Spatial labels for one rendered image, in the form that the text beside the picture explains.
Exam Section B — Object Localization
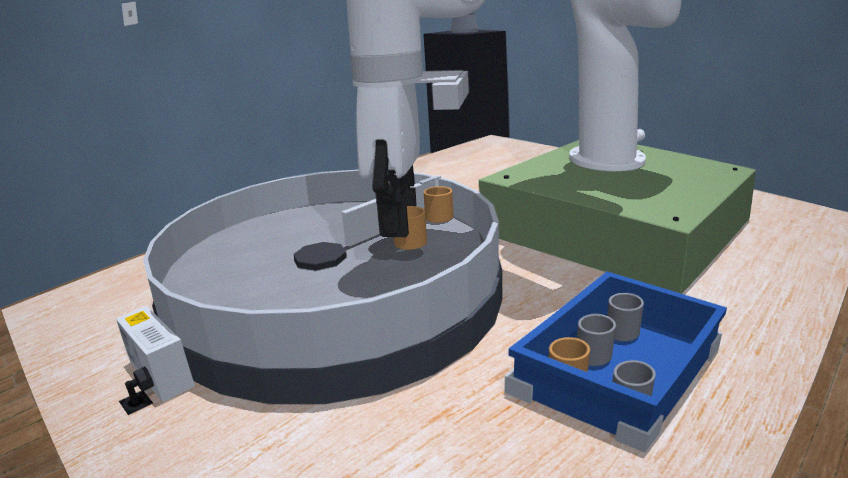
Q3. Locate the bronze bushing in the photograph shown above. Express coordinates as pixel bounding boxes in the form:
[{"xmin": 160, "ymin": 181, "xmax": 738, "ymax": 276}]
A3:
[
  {"xmin": 393, "ymin": 206, "xmax": 427, "ymax": 250},
  {"xmin": 549, "ymin": 337, "xmax": 590, "ymax": 372},
  {"xmin": 424, "ymin": 186, "xmax": 453, "ymax": 223}
]

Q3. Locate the blue open-top crate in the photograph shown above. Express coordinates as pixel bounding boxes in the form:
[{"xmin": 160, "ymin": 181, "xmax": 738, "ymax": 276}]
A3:
[{"xmin": 508, "ymin": 271, "xmax": 727, "ymax": 435}]

